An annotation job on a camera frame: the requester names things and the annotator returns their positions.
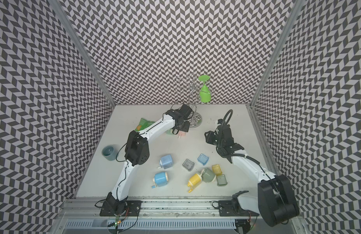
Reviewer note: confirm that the green snack bag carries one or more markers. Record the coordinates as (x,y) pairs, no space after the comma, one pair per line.
(143,124)

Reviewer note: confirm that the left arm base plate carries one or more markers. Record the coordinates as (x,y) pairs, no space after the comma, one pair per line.
(125,208)

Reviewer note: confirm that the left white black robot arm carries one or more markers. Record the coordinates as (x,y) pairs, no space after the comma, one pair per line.
(137,153)

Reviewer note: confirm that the mint green pencil sharpener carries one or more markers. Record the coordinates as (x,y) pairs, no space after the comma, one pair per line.
(170,132)

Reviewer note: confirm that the clear dark green tray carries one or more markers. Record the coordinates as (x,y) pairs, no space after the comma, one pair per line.
(221,180)

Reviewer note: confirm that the clear yellow tray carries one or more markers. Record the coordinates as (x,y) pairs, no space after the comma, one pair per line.
(217,169)

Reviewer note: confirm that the green plastic wine glass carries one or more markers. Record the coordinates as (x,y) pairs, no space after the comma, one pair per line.
(205,93)

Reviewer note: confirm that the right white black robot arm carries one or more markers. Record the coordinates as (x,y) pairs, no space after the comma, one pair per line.
(274,198)

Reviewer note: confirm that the teal ceramic cup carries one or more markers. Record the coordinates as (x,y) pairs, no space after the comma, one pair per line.
(109,153)

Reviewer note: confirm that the yellow pencil sharpener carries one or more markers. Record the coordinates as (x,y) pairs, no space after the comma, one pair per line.
(194,182)

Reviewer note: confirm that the clear grey tray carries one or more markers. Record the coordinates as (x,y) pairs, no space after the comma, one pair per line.
(188,165)

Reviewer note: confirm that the clear blue tray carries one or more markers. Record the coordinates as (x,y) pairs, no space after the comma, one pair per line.
(203,159)

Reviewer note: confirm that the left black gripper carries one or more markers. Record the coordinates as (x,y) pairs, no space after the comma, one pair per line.
(187,127)

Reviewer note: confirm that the blue pencil sharpener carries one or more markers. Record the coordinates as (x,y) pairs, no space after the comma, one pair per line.
(166,162)
(160,179)

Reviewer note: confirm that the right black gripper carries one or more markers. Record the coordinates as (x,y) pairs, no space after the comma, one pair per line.
(210,135)

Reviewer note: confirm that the pink pencil sharpener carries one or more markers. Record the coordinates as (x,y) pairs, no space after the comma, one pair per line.
(181,134)

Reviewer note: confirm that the metal wire cup rack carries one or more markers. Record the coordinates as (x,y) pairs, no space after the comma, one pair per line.
(193,86)

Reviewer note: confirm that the sage green pencil sharpener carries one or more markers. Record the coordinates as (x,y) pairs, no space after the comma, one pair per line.
(208,175)

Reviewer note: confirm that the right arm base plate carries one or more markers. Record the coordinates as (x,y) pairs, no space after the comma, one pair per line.
(232,208)

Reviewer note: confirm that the aluminium front rail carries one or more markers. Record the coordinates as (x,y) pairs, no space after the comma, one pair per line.
(202,207)

